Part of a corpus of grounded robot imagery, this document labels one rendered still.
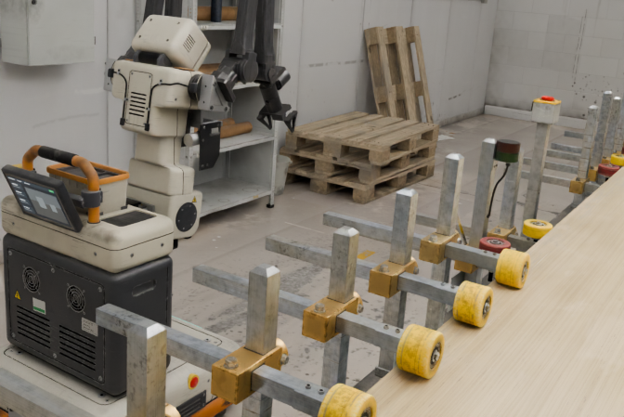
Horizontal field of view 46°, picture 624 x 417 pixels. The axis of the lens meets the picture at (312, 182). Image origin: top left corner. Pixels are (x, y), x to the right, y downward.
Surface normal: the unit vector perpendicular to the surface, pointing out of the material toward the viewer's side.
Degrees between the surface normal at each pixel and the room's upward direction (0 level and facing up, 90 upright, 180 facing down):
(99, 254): 90
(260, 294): 90
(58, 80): 90
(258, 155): 90
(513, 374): 0
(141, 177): 82
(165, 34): 48
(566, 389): 0
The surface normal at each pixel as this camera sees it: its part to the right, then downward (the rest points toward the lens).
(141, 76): -0.54, 0.04
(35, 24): 0.84, 0.20
